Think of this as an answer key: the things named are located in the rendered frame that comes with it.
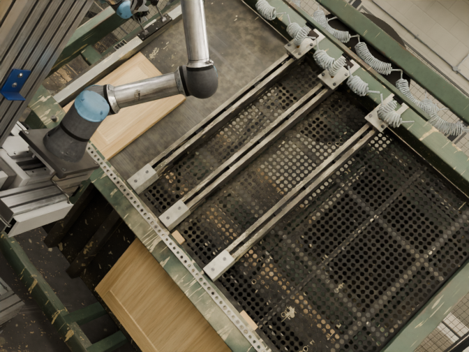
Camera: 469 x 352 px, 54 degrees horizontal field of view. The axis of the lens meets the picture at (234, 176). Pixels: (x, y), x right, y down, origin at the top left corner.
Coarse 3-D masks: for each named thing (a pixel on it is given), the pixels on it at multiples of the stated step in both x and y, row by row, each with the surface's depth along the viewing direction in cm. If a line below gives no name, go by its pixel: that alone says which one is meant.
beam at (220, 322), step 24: (48, 96) 229; (48, 120) 224; (120, 192) 210; (120, 216) 206; (144, 240) 201; (168, 264) 197; (192, 288) 194; (216, 288) 193; (216, 312) 190; (240, 336) 186
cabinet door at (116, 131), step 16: (128, 64) 237; (144, 64) 237; (112, 80) 234; (128, 80) 234; (176, 96) 230; (128, 112) 228; (144, 112) 227; (160, 112) 227; (112, 128) 225; (128, 128) 225; (144, 128) 224; (96, 144) 222; (112, 144) 222; (128, 144) 223
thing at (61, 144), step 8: (56, 128) 165; (64, 128) 161; (48, 136) 164; (56, 136) 162; (64, 136) 162; (72, 136) 162; (48, 144) 162; (56, 144) 162; (64, 144) 162; (72, 144) 163; (80, 144) 165; (56, 152) 162; (64, 152) 163; (72, 152) 164; (80, 152) 167; (64, 160) 164; (72, 160) 166; (80, 160) 170
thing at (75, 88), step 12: (204, 0) 250; (180, 12) 245; (168, 24) 244; (156, 36) 244; (120, 48) 238; (132, 48) 238; (108, 60) 236; (120, 60) 238; (96, 72) 234; (108, 72) 238; (72, 84) 232; (84, 84) 232; (60, 96) 229; (72, 96) 232
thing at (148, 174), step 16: (304, 32) 215; (288, 48) 227; (304, 48) 226; (272, 64) 228; (288, 64) 228; (256, 80) 225; (272, 80) 227; (240, 96) 224; (256, 96) 228; (224, 112) 220; (208, 128) 217; (176, 144) 215; (192, 144) 215; (160, 160) 213; (176, 160) 216; (144, 176) 210; (160, 176) 216
